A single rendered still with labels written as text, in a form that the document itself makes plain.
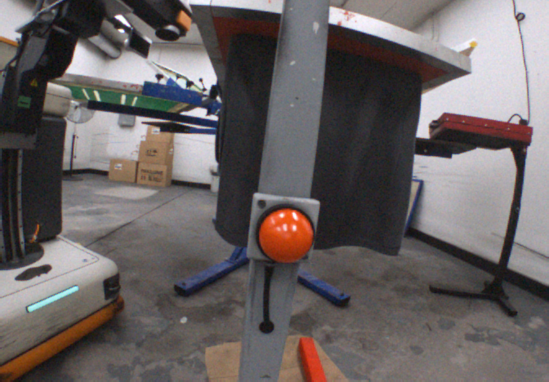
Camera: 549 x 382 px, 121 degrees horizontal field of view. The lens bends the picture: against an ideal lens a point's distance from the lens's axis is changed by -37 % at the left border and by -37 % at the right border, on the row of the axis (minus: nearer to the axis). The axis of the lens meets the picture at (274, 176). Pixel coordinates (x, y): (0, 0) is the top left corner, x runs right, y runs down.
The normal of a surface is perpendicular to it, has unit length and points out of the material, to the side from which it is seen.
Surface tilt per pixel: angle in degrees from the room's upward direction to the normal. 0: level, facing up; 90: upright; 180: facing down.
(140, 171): 90
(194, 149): 90
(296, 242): 80
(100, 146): 90
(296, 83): 90
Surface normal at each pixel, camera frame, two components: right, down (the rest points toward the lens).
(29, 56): -0.20, 0.03
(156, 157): 0.04, 0.07
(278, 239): -0.37, -0.17
